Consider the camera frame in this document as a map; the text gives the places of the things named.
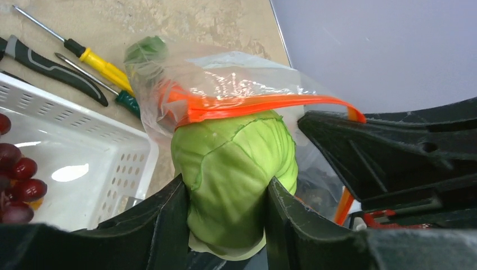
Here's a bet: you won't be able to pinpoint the green cabbage head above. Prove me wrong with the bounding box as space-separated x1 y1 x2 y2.
171 110 298 261

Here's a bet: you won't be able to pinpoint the clear zip top bag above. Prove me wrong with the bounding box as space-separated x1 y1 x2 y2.
123 35 368 228

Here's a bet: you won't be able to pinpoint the green handled screwdriver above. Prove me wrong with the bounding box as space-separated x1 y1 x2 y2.
54 52 141 119

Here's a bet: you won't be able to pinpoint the orange plastic carrot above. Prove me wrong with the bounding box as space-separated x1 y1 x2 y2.
123 35 195 128

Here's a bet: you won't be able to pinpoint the red grape bunch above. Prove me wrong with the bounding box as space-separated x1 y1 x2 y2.
0 113 48 225

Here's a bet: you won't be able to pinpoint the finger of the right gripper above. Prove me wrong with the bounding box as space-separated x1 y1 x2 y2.
298 98 476 228

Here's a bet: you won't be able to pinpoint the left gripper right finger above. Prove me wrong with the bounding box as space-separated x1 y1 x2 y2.
265 179 476 269

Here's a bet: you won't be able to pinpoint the black wire stripper pliers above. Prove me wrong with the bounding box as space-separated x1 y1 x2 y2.
1 35 109 107

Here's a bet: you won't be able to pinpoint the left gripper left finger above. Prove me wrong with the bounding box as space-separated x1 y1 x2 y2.
1 177 189 269

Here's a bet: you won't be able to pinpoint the white plastic basket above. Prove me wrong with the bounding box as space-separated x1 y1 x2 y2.
1 74 159 231

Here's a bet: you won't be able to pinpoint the yellow handled screwdriver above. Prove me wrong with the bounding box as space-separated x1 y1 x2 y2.
12 4 135 97

